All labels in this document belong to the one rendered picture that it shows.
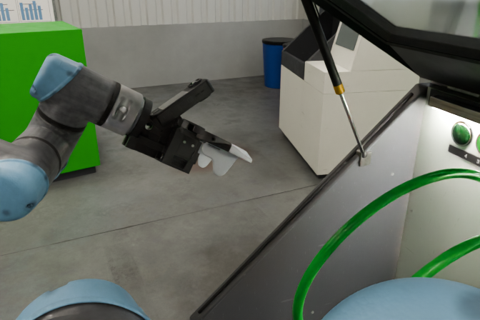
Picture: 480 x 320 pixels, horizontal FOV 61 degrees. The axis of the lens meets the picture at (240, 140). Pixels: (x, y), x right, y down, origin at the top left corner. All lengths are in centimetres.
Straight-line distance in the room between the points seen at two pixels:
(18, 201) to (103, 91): 20
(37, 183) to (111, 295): 32
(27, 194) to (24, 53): 310
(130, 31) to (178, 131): 629
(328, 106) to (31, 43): 241
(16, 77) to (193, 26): 408
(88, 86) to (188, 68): 662
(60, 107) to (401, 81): 328
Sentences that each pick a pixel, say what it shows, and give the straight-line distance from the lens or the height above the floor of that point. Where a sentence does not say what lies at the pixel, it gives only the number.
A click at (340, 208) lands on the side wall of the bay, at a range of 96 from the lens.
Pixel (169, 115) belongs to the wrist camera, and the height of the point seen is 146.
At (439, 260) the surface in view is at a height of 136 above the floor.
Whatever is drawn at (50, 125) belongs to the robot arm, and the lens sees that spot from 66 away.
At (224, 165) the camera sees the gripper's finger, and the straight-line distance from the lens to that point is 70.
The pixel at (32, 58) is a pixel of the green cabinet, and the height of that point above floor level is 110.
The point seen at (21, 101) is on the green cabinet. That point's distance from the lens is 368.
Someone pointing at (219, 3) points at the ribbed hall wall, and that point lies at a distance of 736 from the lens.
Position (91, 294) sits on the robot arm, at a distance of 25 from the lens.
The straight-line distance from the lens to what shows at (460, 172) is 61.
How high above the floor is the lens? 166
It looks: 21 degrees down
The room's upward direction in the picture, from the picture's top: straight up
